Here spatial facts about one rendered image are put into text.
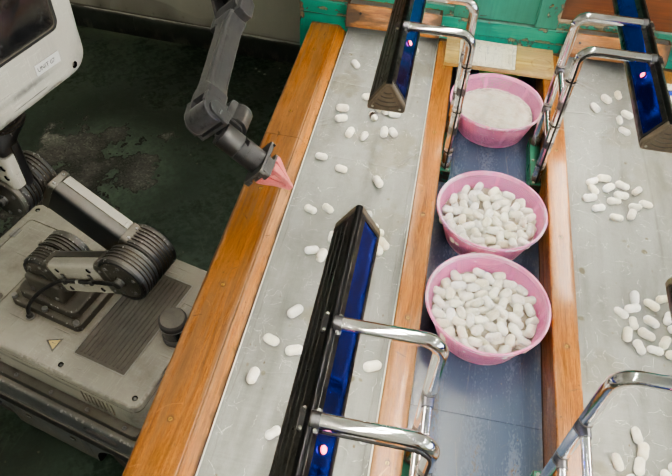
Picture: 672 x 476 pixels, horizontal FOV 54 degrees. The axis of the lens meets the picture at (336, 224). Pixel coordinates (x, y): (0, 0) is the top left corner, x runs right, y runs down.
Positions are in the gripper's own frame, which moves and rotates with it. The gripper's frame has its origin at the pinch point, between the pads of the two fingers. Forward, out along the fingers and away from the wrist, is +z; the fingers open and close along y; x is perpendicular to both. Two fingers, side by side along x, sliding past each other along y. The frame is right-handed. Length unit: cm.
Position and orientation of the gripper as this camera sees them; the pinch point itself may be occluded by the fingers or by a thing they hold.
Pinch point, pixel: (288, 186)
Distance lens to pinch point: 149.7
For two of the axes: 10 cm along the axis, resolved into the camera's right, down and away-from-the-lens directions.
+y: 1.9, -7.2, 6.7
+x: -6.7, 4.0, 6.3
